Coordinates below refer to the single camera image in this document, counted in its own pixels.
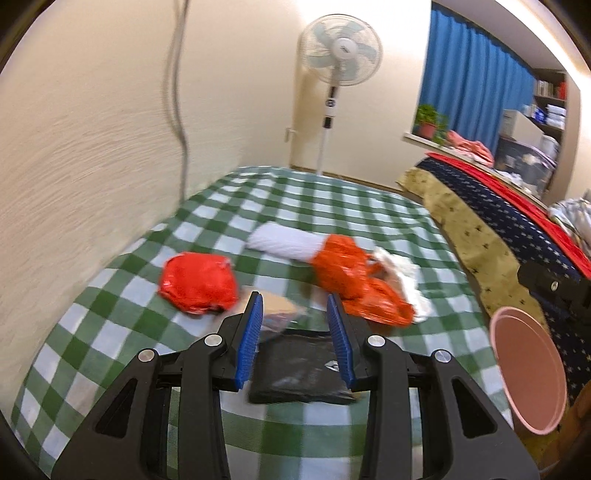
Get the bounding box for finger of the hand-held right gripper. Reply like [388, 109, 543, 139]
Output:
[517, 262, 591, 324]

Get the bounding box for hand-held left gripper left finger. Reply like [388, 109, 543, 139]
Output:
[51, 292, 265, 480]

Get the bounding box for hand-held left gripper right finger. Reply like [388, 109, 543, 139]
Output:
[326, 293, 540, 480]

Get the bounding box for clear plastic wrapper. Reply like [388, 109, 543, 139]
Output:
[261, 295, 311, 334]

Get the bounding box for black plastic package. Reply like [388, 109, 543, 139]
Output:
[248, 329, 358, 406]

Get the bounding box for orange plastic bag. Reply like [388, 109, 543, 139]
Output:
[311, 234, 415, 328]

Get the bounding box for red plastic bag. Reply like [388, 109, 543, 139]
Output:
[158, 251, 239, 318]

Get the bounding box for pink plastic bin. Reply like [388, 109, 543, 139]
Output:
[489, 306, 568, 437]

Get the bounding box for white plastic bag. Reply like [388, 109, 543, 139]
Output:
[372, 247, 432, 324]

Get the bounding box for starry blue red bed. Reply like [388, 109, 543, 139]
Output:
[418, 157, 591, 407]

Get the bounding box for red blanket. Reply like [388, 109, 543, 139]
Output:
[427, 151, 591, 268]

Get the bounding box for yellow star bed skirt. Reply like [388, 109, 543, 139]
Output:
[399, 167, 550, 333]

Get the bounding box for green checked tablecloth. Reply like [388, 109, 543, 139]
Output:
[10, 165, 515, 480]

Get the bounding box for clear plastic storage box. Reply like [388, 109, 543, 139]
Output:
[496, 137, 559, 197]

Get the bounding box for grey box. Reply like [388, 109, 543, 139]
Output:
[501, 109, 546, 148]

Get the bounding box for pink folded clothes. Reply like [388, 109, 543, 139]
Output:
[445, 130, 495, 163]

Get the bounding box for wooden bookshelf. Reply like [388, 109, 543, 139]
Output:
[531, 69, 568, 139]

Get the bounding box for potted green plant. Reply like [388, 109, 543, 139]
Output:
[414, 104, 450, 140]

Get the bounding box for white window sill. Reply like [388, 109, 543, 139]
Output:
[403, 131, 448, 148]

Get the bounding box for blue curtain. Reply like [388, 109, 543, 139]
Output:
[418, 8, 536, 153]

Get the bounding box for white standing fan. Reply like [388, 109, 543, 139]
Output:
[298, 14, 384, 177]

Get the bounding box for grey wall cable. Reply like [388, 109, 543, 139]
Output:
[166, 0, 190, 204]

